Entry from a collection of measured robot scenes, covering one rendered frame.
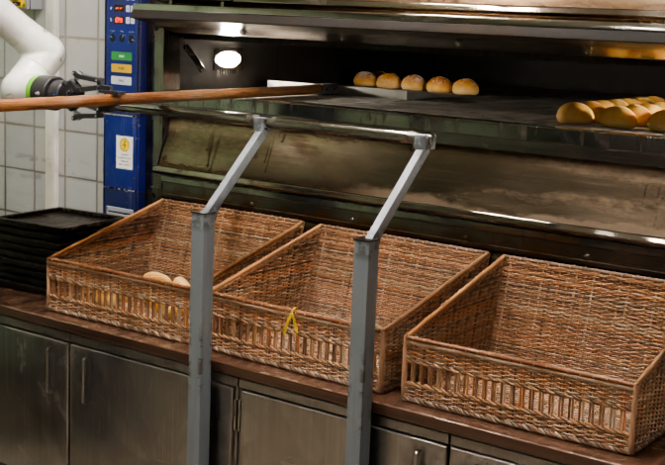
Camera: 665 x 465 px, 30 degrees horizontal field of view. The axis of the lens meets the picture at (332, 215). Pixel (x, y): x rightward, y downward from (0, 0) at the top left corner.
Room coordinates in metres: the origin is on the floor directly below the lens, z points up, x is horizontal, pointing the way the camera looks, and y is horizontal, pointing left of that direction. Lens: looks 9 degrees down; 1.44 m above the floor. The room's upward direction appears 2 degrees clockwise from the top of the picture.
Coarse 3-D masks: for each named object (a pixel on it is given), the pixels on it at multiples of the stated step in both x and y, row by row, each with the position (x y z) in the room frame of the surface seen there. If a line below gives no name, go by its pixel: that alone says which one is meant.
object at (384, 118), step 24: (336, 120) 3.44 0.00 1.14; (360, 120) 3.40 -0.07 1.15; (384, 120) 3.35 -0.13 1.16; (408, 120) 3.31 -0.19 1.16; (432, 120) 3.26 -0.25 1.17; (456, 120) 3.22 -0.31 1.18; (480, 120) 3.20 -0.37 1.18; (576, 144) 3.02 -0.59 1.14; (600, 144) 2.98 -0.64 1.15; (624, 144) 2.95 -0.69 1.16; (648, 144) 2.91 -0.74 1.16
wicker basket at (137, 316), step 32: (256, 224) 3.55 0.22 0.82; (288, 224) 3.49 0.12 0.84; (64, 256) 3.45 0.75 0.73; (96, 256) 3.55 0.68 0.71; (160, 256) 3.72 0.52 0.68; (224, 256) 3.58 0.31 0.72; (256, 256) 3.30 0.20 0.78; (64, 288) 3.37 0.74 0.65; (96, 288) 3.29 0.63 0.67; (128, 288) 3.22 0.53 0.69; (160, 288) 3.16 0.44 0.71; (96, 320) 3.29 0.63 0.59; (128, 320) 3.22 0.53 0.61; (160, 320) 3.15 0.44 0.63; (224, 320) 3.20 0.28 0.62
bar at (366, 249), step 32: (256, 128) 3.12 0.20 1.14; (288, 128) 3.07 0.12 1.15; (320, 128) 3.01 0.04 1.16; (352, 128) 2.96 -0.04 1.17; (384, 128) 2.92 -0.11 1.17; (416, 160) 2.81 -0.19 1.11; (224, 192) 3.00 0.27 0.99; (192, 224) 2.95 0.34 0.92; (384, 224) 2.71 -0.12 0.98; (192, 256) 2.95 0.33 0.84; (192, 288) 2.94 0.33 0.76; (352, 288) 2.67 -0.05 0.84; (192, 320) 2.94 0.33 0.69; (352, 320) 2.66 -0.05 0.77; (192, 352) 2.94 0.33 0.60; (352, 352) 2.66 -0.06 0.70; (192, 384) 2.94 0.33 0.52; (352, 384) 2.66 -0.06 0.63; (192, 416) 2.94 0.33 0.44; (352, 416) 2.66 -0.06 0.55; (192, 448) 2.94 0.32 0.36; (352, 448) 2.66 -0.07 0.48
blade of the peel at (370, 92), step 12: (276, 84) 4.15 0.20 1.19; (288, 84) 4.13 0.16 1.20; (300, 84) 4.10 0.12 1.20; (312, 84) 4.07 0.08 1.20; (372, 96) 3.94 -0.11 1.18; (384, 96) 3.91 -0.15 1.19; (396, 96) 3.89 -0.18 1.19; (408, 96) 3.87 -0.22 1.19; (420, 96) 3.93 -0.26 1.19; (432, 96) 4.00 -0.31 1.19; (444, 96) 4.06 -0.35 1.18; (456, 96) 4.12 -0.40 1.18
